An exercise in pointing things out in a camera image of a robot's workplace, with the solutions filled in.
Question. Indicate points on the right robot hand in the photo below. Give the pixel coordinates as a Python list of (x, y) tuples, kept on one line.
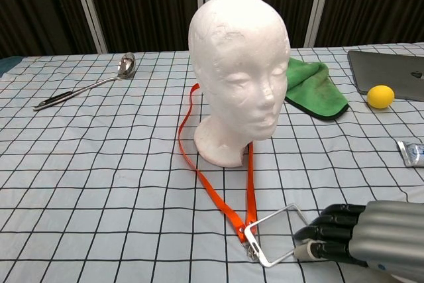
[(391, 230)]

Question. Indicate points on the clear white badge holder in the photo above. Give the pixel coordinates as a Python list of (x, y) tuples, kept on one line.
[(255, 246)]

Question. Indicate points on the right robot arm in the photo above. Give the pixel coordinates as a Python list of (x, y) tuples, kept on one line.
[(404, 273)]

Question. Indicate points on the white foam mannequin head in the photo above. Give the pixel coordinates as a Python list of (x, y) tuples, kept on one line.
[(232, 64)]

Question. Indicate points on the small plastic packet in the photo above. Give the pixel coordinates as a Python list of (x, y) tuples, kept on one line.
[(412, 153)]

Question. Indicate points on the yellow ball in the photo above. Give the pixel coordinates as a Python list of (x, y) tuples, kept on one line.
[(381, 97)]

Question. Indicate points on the green microfiber cloth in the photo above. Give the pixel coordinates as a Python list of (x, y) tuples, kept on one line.
[(314, 90)]

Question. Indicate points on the grey laptop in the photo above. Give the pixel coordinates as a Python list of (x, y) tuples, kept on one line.
[(387, 71)]

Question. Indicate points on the checked light blue tablecloth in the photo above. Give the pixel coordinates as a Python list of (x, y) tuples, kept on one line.
[(99, 213)]

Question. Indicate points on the teal blue table pad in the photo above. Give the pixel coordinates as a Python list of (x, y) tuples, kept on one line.
[(8, 66)]

